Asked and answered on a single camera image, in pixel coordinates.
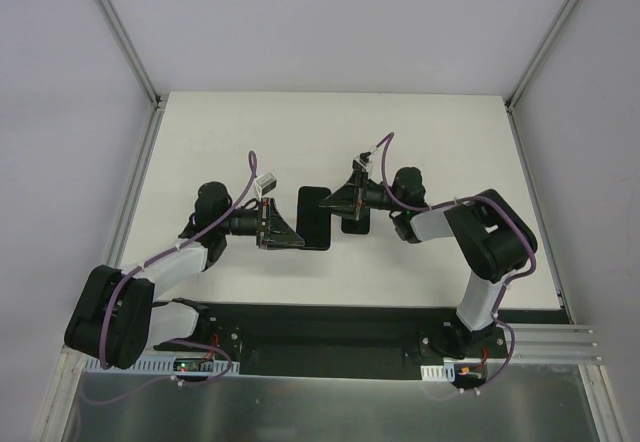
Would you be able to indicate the left aluminium frame post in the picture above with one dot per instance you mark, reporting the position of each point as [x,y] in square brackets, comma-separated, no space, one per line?
[129,52]

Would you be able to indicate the left white cable duct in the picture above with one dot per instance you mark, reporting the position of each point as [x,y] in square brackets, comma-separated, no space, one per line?
[173,365]

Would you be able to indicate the aluminium frame post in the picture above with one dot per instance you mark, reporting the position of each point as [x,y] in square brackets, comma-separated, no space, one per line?
[129,52]
[542,51]

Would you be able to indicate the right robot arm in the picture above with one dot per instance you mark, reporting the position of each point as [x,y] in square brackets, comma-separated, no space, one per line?
[493,239]

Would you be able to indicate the white cable duct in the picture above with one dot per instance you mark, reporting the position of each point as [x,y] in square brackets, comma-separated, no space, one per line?
[451,371]
[173,365]

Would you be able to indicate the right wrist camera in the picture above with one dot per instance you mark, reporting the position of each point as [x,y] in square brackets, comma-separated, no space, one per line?
[364,161]

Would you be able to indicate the black phone case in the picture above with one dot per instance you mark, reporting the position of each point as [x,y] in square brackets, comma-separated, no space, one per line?
[361,226]
[313,222]

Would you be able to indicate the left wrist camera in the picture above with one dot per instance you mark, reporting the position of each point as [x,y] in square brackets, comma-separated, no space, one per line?
[264,184]

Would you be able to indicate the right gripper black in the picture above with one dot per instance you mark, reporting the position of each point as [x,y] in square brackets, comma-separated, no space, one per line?
[358,195]

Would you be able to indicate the aluminium table rail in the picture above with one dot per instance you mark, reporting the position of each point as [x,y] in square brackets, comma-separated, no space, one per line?
[126,210]
[544,238]

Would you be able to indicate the left aluminium table rail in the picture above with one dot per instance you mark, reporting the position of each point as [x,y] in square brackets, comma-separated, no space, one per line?
[126,210]

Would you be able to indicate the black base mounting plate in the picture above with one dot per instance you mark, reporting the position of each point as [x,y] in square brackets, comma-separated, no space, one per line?
[378,343]

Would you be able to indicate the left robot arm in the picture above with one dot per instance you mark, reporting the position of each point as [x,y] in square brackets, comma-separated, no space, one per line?
[119,314]

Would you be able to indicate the right aluminium table rail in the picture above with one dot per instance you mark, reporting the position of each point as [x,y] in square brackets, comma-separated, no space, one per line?
[544,238]

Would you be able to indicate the front aluminium rail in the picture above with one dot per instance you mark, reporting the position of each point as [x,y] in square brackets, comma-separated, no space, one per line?
[556,344]

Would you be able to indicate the right white cable duct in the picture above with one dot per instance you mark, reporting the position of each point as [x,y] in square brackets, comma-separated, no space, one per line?
[451,371]

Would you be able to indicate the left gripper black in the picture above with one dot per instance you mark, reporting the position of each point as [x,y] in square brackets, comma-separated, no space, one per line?
[266,223]

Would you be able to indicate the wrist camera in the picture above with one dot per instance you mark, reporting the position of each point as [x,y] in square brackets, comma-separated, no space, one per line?
[364,161]
[264,184]

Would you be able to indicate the right aluminium frame post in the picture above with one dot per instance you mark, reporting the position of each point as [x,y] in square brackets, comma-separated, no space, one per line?
[542,51]

